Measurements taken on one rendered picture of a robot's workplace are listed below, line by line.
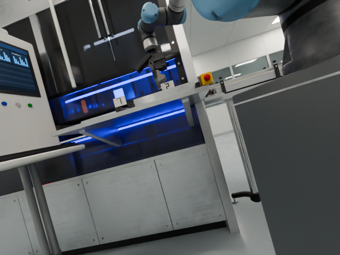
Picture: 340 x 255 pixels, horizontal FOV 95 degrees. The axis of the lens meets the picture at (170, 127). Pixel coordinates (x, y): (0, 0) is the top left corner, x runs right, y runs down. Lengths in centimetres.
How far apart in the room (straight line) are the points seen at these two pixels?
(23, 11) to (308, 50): 170
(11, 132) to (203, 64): 551
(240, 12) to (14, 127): 111
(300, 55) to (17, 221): 186
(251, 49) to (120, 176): 596
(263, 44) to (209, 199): 601
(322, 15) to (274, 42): 645
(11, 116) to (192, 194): 112
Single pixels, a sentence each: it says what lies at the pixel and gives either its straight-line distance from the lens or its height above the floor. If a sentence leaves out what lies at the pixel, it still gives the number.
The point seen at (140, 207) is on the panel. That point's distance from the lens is 121.
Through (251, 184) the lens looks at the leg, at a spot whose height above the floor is 21.
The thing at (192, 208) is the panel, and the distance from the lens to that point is 116.
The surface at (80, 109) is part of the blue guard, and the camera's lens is 127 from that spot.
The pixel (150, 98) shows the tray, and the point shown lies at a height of 90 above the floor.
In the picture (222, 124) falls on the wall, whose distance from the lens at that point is 573.
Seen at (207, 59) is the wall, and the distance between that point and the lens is 604.
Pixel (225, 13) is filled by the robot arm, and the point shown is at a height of 90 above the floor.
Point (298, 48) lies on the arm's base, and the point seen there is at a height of 83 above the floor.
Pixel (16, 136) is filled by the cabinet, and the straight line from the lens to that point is 115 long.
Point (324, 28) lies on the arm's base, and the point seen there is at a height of 84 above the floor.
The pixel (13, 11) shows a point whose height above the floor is 188.
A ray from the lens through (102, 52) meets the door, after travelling 127.
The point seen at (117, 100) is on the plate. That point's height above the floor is 103.
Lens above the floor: 76
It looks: level
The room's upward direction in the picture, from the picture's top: 16 degrees counter-clockwise
